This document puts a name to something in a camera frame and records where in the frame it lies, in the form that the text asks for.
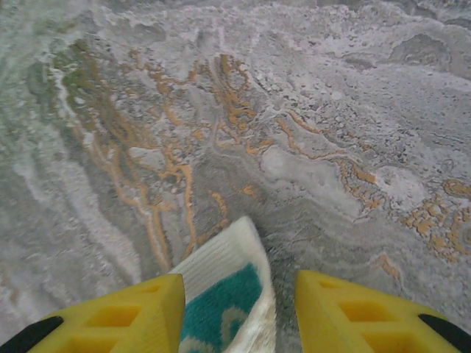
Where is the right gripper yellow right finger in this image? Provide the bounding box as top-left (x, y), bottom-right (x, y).
top-left (295, 270), bottom-right (471, 353)

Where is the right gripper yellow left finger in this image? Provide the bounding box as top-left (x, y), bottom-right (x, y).
top-left (0, 274), bottom-right (186, 353)

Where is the white towel with teal cartoons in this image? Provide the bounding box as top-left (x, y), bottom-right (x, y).
top-left (169, 215), bottom-right (277, 353)

